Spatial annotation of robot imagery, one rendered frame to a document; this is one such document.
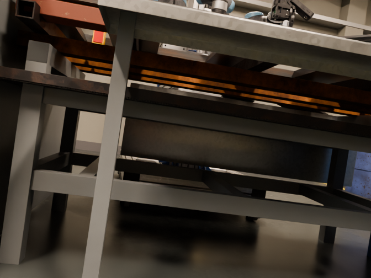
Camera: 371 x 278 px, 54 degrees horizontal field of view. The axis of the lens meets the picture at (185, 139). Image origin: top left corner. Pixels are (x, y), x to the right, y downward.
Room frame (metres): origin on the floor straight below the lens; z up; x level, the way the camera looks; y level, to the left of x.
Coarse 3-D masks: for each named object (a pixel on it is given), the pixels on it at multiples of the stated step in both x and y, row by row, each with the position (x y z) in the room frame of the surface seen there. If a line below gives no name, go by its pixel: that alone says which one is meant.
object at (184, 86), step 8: (88, 72) 1.70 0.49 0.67; (96, 72) 1.65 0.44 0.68; (104, 72) 1.65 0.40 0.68; (136, 80) 1.72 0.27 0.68; (144, 80) 1.68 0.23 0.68; (152, 80) 1.68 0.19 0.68; (160, 80) 1.69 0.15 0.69; (184, 88) 1.76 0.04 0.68; (192, 88) 1.71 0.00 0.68; (200, 88) 1.71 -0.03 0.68; (208, 88) 1.71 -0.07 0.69; (232, 96) 1.78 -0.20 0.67; (240, 96) 1.74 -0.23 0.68; (248, 96) 1.74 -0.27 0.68; (256, 96) 1.74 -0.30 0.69; (280, 104) 1.83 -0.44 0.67; (288, 104) 1.78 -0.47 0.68; (296, 104) 1.77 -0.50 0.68; (304, 104) 1.78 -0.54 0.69; (328, 112) 1.86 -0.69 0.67; (336, 112) 1.80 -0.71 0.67; (344, 112) 1.80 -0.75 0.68; (352, 112) 1.81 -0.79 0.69
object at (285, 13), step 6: (276, 0) 1.56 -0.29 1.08; (282, 0) 1.55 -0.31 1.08; (288, 0) 1.55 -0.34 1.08; (276, 6) 1.55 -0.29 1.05; (282, 6) 1.53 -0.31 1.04; (288, 6) 1.53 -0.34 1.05; (294, 6) 1.54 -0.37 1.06; (276, 12) 1.53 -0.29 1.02; (282, 12) 1.54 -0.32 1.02; (288, 12) 1.54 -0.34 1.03; (294, 12) 1.54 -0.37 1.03; (276, 18) 1.57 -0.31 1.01; (282, 18) 1.57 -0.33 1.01; (288, 18) 1.55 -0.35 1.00
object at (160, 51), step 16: (64, 0) 1.12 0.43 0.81; (80, 0) 1.10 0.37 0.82; (96, 0) 1.11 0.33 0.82; (64, 32) 1.58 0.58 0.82; (80, 32) 1.56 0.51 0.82; (144, 48) 1.66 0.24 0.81; (160, 48) 1.78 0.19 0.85; (224, 64) 1.75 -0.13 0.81; (320, 80) 1.79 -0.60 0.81; (336, 80) 1.73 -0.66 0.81
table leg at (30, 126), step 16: (48, 48) 1.10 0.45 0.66; (32, 64) 1.10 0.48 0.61; (48, 64) 1.12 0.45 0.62; (32, 96) 1.10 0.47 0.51; (32, 112) 1.10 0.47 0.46; (32, 128) 1.10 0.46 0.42; (16, 144) 1.09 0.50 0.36; (32, 144) 1.10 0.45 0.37; (16, 160) 1.09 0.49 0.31; (32, 160) 1.10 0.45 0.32; (16, 176) 1.10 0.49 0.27; (16, 192) 1.10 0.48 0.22; (32, 192) 1.14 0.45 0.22; (16, 208) 1.10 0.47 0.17; (16, 224) 1.10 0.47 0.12; (16, 240) 1.10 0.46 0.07; (0, 256) 1.09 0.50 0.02; (16, 256) 1.10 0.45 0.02
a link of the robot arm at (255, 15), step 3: (252, 12) 2.29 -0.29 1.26; (255, 12) 2.28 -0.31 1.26; (258, 12) 2.28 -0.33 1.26; (246, 15) 2.31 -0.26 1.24; (249, 15) 2.29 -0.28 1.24; (252, 15) 2.28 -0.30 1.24; (255, 15) 2.28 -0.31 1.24; (258, 15) 2.28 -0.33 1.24; (261, 15) 2.29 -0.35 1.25; (249, 18) 2.29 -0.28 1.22; (252, 18) 2.28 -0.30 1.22; (255, 18) 2.28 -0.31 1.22; (258, 18) 2.28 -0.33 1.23; (261, 18) 2.28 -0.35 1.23; (264, 18) 2.28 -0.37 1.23; (264, 21) 2.27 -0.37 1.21
